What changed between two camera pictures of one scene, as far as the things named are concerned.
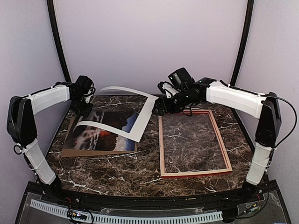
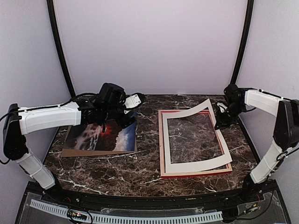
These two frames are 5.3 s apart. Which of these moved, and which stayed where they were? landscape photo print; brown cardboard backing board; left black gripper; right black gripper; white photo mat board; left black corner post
Moved: left black gripper; right black gripper; white photo mat board
Stayed: brown cardboard backing board; left black corner post; landscape photo print
